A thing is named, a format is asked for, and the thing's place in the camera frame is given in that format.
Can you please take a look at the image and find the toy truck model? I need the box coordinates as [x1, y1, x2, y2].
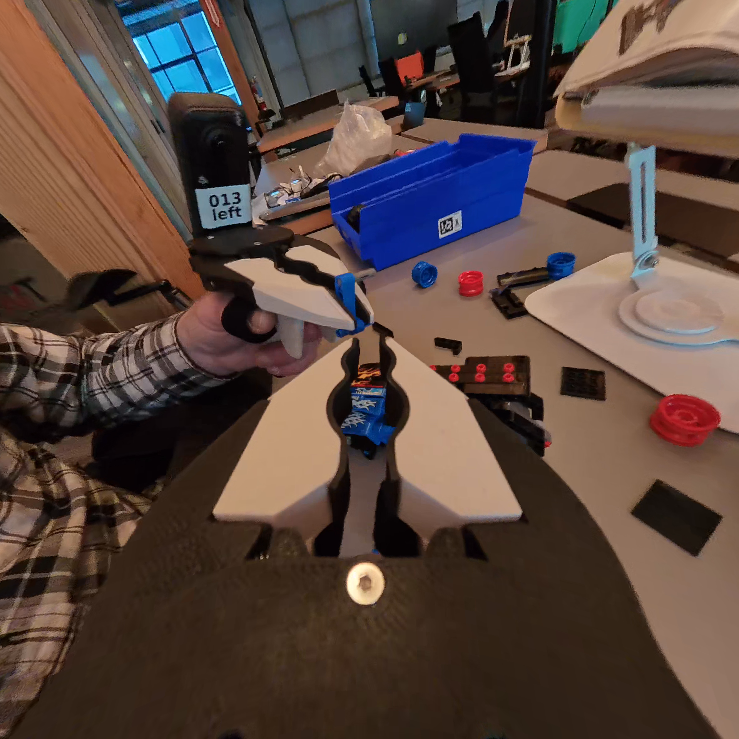
[339, 354, 553, 461]

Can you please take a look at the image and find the background table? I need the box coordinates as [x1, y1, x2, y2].
[256, 95, 406, 164]

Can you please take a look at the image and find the black studded brick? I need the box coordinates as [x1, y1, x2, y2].
[490, 286, 528, 320]

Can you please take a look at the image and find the blue storage bin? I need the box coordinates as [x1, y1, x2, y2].
[328, 133, 538, 273]

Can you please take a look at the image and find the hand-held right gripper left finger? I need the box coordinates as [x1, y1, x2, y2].
[212, 336, 360, 529]

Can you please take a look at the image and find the black chair armrest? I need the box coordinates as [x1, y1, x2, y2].
[66, 268, 192, 311]

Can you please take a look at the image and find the black office chair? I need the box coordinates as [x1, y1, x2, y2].
[447, 12, 498, 125]

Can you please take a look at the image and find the clear plastic bag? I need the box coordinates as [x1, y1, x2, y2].
[316, 100, 394, 177]

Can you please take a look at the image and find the small blue lever piece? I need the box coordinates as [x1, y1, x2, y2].
[334, 271, 371, 339]

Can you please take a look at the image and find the instruction booklet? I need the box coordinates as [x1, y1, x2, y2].
[553, 0, 739, 103]

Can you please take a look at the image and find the black studded plate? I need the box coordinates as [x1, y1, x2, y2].
[560, 366, 607, 401]

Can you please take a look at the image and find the person's left hand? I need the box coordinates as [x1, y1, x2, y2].
[175, 290, 324, 377]

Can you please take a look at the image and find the black flat tile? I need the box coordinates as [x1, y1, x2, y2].
[630, 478, 723, 557]

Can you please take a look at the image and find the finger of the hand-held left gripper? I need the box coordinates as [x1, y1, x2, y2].
[223, 257, 370, 343]
[284, 245, 376, 324]

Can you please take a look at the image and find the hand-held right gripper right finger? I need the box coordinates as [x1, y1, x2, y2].
[378, 333, 524, 545]

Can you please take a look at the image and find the person's left forearm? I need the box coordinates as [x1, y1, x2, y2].
[0, 312, 232, 442]

